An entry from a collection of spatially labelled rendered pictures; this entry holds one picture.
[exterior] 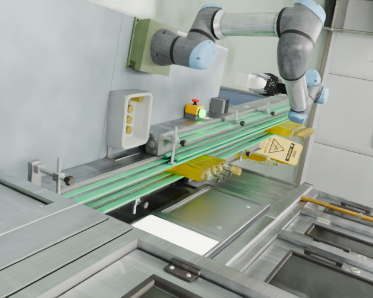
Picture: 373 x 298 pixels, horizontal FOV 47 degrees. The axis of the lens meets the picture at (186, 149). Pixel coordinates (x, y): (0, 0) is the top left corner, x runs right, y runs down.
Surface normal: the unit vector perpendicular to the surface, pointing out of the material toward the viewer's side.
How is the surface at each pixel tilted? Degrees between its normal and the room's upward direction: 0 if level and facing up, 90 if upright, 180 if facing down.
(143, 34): 90
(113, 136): 90
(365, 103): 90
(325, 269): 90
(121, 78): 0
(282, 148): 75
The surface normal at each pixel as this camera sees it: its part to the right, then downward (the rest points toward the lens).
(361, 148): -0.52, 0.18
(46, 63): 0.84, 0.25
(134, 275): 0.12, -0.95
